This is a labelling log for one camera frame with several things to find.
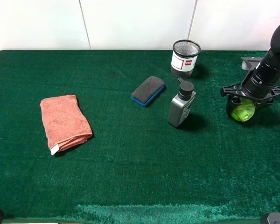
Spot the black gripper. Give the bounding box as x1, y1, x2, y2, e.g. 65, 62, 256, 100
220, 84, 280, 117

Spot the green round fruit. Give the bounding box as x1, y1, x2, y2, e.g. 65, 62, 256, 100
230, 98, 255, 122

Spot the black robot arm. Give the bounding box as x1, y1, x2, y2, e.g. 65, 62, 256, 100
220, 25, 280, 122

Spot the grey pump bottle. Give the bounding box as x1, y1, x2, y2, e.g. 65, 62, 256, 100
168, 77, 196, 127

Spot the black mesh pen holder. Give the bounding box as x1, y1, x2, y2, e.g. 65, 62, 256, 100
170, 40, 201, 78

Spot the blue whiteboard eraser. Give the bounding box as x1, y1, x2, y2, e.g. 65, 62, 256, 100
131, 76, 165, 107

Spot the green carpet table cover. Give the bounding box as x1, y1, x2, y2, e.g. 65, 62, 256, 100
0, 50, 280, 224

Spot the folded orange towel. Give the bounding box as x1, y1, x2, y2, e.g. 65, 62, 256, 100
40, 95, 93, 155

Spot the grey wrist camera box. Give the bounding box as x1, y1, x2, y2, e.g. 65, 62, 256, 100
241, 57, 263, 70

